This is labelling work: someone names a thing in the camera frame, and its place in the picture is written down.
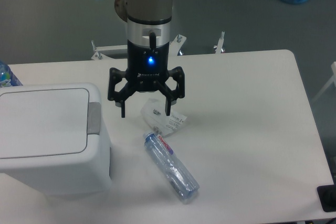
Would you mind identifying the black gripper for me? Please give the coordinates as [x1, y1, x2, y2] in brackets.
[107, 39, 186, 118]

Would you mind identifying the grey lid push button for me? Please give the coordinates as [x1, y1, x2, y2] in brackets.
[87, 102, 101, 135]

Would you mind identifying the white trash can lid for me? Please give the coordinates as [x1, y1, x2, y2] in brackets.
[1, 89, 89, 158]

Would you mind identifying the white plastic trash can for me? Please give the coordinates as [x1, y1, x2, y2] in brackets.
[1, 83, 111, 195]

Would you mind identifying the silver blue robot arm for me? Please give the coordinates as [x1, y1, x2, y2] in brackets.
[108, 0, 185, 117]

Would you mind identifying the clear plastic packaging bag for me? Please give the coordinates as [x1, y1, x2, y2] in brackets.
[141, 99, 187, 136]

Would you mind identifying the empty clear plastic bottle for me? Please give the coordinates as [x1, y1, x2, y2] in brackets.
[143, 132, 200, 203]

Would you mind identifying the blue labelled bottle at left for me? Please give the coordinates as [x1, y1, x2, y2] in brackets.
[1, 61, 23, 88]

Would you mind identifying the black device at table edge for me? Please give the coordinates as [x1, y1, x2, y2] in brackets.
[317, 185, 335, 212]

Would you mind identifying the white levelling foot bracket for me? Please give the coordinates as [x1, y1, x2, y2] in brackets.
[214, 31, 225, 54]

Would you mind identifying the white frame at right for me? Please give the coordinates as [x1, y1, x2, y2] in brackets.
[312, 61, 335, 103]

